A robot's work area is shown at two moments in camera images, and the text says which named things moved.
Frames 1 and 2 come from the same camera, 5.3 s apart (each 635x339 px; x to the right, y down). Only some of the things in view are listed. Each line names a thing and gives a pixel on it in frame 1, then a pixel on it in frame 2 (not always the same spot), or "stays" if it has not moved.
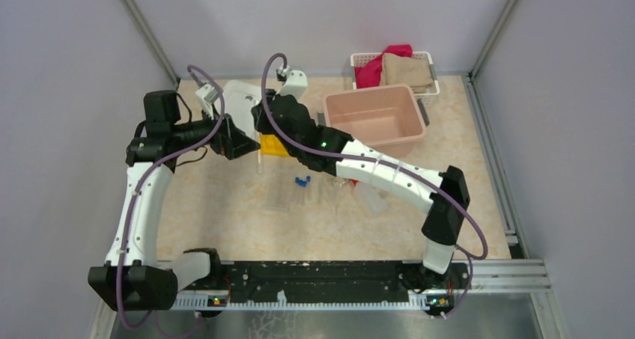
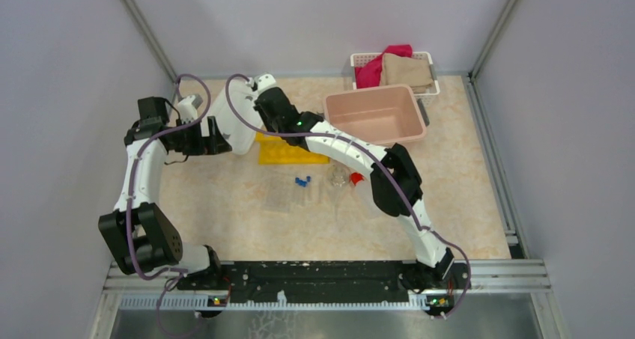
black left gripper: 231,141 → 214,144
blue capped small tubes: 302,182 stays
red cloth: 369,75 stays
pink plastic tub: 389,117 stays
